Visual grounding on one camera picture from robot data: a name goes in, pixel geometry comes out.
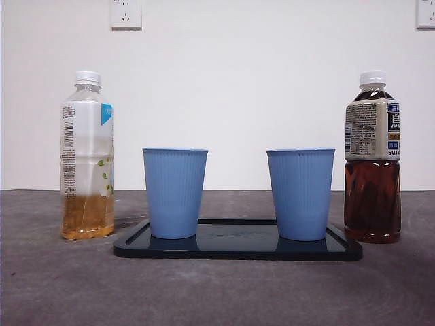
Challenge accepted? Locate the clear bottle pale yellow tea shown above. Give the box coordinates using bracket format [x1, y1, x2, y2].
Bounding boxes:
[60, 70, 116, 241]

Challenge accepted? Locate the dark oolong tea bottle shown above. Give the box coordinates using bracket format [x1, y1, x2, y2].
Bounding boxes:
[343, 70, 402, 245]

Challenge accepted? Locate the blue ribbed plastic cup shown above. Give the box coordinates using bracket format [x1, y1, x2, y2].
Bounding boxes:
[141, 147, 209, 240]
[266, 147, 337, 242]

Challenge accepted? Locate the dark rectangular serving tray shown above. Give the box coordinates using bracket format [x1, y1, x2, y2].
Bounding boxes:
[112, 218, 364, 262]

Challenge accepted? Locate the white wall power socket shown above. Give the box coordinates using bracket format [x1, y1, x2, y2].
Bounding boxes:
[109, 0, 143, 30]
[416, 0, 435, 29]

